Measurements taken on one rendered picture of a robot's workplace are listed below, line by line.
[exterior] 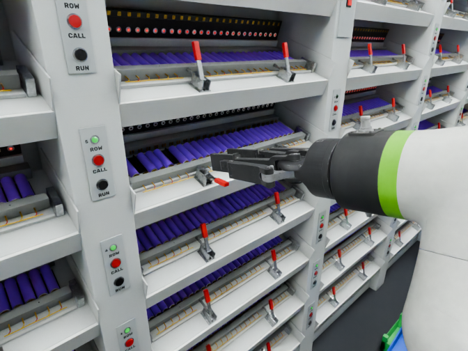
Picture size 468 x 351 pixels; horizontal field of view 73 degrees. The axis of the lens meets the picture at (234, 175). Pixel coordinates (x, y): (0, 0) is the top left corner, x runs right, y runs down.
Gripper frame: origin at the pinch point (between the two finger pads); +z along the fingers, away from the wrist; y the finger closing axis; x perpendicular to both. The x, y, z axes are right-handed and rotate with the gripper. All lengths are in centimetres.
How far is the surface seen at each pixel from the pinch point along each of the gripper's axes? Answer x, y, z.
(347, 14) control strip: -27, -53, 7
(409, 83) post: -5, -118, 16
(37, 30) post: -22.1, 21.8, 9.8
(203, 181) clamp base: 6.7, -4.3, 16.2
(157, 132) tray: -4.4, -2.8, 30.1
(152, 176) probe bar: 3.2, 5.8, 19.4
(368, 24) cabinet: -31, -106, 27
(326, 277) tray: 67, -65, 29
